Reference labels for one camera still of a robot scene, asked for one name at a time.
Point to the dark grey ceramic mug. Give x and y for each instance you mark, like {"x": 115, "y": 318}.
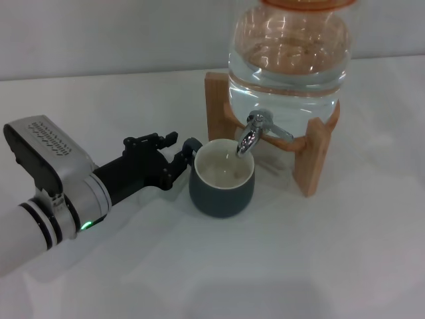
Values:
{"x": 219, "y": 196}

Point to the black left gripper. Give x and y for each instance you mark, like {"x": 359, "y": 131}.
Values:
{"x": 133, "y": 176}

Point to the wooden dispenser stand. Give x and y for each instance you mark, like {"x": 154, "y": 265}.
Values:
{"x": 312, "y": 159}

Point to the glass water dispenser jar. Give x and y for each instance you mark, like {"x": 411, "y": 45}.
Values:
{"x": 289, "y": 66}

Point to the chrome faucet tap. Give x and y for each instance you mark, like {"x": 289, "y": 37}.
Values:
{"x": 247, "y": 138}

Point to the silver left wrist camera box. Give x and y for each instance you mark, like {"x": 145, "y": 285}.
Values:
{"x": 43, "y": 149}

